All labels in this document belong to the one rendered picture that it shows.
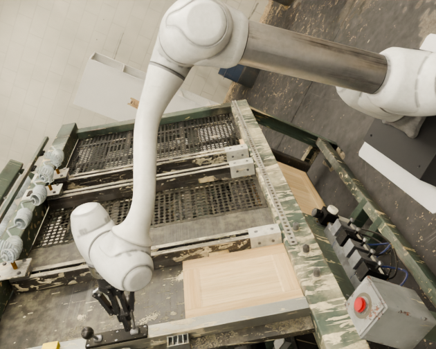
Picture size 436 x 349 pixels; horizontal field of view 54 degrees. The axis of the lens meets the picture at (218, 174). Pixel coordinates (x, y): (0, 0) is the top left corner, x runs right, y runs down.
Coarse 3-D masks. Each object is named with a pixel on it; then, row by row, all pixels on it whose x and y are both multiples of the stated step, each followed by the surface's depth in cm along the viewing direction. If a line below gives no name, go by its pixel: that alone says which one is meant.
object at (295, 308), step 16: (272, 304) 141; (288, 304) 140; (304, 304) 139; (192, 320) 140; (208, 320) 139; (224, 320) 138; (240, 320) 137; (256, 320) 137; (272, 320) 138; (160, 336) 136; (192, 336) 138
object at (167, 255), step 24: (0, 240) 160; (192, 240) 171; (216, 240) 171; (240, 240) 167; (264, 240) 168; (0, 264) 169; (24, 264) 167; (72, 264) 169; (168, 264) 169; (24, 288) 167; (48, 288) 168
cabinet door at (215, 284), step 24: (192, 264) 166; (216, 264) 164; (240, 264) 163; (264, 264) 161; (288, 264) 159; (192, 288) 155; (216, 288) 154; (240, 288) 152; (264, 288) 150; (288, 288) 148; (192, 312) 145; (216, 312) 144
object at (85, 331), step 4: (84, 328) 127; (88, 328) 127; (92, 328) 128; (84, 332) 127; (88, 332) 127; (92, 332) 127; (84, 336) 126; (88, 336) 127; (92, 336) 128; (96, 336) 135; (100, 336) 137; (96, 340) 136; (100, 340) 136
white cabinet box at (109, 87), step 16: (96, 64) 497; (112, 64) 555; (96, 80) 504; (112, 80) 506; (128, 80) 509; (144, 80) 569; (80, 96) 508; (96, 96) 511; (112, 96) 514; (128, 96) 517; (176, 96) 526; (192, 96) 588; (96, 112) 518; (112, 112) 521; (128, 112) 524; (208, 128) 548; (224, 128) 552; (224, 144) 560
